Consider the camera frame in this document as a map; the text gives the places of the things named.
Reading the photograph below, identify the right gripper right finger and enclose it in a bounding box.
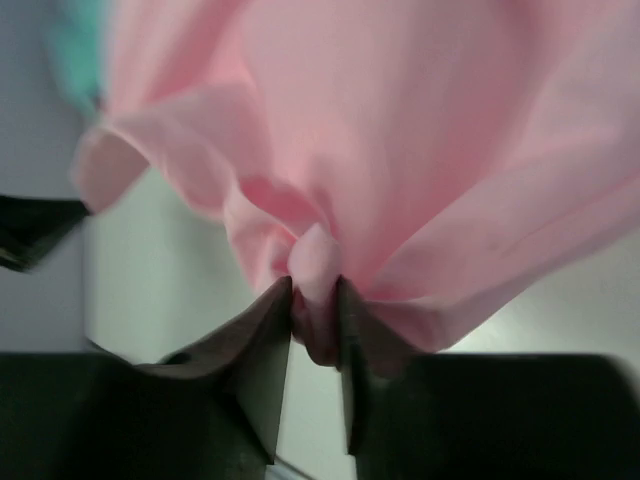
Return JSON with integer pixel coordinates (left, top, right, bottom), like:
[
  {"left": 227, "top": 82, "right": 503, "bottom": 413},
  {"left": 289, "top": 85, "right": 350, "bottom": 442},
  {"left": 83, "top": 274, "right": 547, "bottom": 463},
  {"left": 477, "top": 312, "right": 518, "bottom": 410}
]
[{"left": 336, "top": 280, "right": 639, "bottom": 479}]

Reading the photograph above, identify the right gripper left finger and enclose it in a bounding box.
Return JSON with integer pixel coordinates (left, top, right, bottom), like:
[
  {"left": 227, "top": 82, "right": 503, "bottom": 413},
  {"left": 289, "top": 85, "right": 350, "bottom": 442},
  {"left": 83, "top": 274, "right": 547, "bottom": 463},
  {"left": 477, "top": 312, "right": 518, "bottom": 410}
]
[{"left": 1, "top": 277, "right": 293, "bottom": 479}]

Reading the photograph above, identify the pink t-shirt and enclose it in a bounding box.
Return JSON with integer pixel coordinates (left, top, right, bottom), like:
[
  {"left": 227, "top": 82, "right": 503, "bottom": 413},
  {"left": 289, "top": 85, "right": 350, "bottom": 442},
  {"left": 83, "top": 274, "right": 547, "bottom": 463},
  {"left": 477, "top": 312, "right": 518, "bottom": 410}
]
[{"left": 74, "top": 1, "right": 639, "bottom": 365}]

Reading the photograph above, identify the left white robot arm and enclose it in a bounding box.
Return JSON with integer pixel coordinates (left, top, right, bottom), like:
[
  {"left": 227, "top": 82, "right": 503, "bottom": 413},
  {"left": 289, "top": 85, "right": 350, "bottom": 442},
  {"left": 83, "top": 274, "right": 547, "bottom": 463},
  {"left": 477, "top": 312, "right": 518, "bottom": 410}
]
[{"left": 1, "top": 195, "right": 91, "bottom": 273}]

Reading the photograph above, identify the teal folded t-shirt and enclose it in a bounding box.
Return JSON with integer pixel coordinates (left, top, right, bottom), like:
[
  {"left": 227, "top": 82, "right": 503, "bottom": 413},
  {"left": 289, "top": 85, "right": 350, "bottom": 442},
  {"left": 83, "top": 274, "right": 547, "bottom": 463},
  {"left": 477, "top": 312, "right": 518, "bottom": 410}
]
[{"left": 45, "top": 0, "right": 110, "bottom": 119}]

